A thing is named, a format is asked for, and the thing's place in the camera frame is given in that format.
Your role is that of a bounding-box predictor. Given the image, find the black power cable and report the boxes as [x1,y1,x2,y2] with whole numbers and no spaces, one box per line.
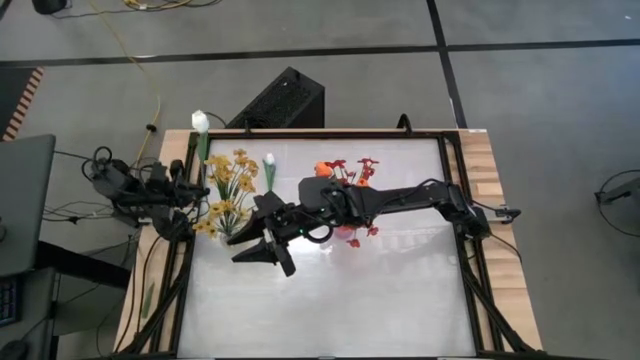
[204,111,229,130]

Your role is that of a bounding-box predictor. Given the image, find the grey laptop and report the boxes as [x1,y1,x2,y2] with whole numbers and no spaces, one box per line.
[0,133,56,279]

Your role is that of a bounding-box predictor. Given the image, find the grey cable bundle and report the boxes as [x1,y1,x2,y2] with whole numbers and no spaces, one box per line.
[42,202,121,224]

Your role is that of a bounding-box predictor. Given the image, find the dark mat with striped edge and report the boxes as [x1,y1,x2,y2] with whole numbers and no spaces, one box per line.
[0,67,45,142]

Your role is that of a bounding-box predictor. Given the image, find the yellow artificial flower bunch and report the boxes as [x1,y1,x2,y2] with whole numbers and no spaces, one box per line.
[192,199,251,240]
[203,148,261,201]

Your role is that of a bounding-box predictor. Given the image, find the black round object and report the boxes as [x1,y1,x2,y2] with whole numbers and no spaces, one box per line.
[30,0,68,15]

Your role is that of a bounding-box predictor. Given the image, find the loose green leaf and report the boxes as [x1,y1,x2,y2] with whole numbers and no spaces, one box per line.
[141,282,156,319]

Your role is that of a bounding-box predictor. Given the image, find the yellow floor cable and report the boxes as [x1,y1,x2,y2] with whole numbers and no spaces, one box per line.
[89,0,162,169]

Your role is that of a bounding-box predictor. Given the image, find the black computer tower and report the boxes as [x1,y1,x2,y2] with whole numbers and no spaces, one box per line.
[224,66,326,130]

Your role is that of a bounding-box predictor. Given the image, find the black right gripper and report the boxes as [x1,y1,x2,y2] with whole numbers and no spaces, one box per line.
[227,191,334,279]

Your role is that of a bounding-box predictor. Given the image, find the white artificial tulip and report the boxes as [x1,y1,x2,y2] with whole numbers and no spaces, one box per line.
[262,152,278,194]
[191,109,211,176]

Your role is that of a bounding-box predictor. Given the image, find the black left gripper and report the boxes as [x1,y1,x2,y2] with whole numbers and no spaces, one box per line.
[147,158,211,207]

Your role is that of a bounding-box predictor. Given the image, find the dark keyboard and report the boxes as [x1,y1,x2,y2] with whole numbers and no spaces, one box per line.
[0,279,21,326]

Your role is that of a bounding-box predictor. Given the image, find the red artificial flower bunch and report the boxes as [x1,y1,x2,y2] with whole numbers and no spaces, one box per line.
[344,224,380,249]
[327,157,380,187]

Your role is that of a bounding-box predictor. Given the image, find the clear glass vase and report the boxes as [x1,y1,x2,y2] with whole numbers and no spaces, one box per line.
[217,222,241,244]

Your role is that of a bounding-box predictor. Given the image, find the black desk beam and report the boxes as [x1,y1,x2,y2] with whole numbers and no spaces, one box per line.
[34,241,132,290]

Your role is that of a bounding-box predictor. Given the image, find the thin black cable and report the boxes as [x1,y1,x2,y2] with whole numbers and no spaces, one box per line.
[53,150,97,162]

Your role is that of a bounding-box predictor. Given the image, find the tangled yellow black cables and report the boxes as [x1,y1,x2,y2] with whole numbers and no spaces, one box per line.
[123,0,221,12]

